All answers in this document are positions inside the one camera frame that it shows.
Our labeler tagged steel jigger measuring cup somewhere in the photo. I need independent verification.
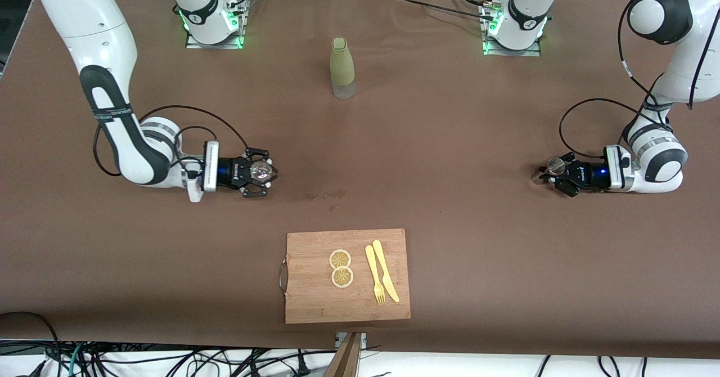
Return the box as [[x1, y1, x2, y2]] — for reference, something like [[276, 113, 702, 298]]
[[531, 157, 566, 186]]

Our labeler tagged small clear glass shaker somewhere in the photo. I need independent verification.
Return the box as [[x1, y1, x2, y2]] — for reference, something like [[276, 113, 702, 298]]
[[250, 160, 275, 186]]

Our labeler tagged bottle with green sleeve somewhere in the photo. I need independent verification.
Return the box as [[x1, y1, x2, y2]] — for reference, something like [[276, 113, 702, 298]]
[[329, 37, 357, 100]]

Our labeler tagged wooden cutting board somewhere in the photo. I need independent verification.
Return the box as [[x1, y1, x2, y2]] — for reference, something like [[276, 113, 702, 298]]
[[279, 228, 412, 325]]

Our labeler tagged brown table cover sheet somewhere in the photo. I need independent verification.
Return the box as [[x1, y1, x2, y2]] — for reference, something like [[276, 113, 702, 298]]
[[0, 0, 720, 361]]

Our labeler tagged yellow plastic fork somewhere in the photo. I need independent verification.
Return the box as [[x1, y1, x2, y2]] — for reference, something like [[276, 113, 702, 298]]
[[364, 244, 387, 306]]

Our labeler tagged yellow plastic knife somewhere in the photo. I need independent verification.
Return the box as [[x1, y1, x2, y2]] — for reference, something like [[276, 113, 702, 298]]
[[372, 239, 401, 304]]

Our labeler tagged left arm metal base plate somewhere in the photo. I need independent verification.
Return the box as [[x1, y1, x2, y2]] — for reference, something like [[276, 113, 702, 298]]
[[482, 1, 542, 57]]

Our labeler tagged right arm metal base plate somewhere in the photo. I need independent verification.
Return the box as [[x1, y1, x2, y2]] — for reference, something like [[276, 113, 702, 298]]
[[185, 0, 244, 50]]

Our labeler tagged small metal bracket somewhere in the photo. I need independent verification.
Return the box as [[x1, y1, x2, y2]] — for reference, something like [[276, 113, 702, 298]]
[[335, 331, 368, 349]]

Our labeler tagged wooden post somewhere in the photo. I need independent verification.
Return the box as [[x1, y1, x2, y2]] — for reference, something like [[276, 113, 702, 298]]
[[324, 333, 361, 377]]

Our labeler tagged thick black looped cable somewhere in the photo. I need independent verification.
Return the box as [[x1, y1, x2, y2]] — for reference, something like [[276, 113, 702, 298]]
[[0, 311, 62, 367]]

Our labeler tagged teal cable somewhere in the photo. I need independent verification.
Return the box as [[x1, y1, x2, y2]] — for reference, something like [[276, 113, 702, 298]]
[[55, 342, 86, 377]]

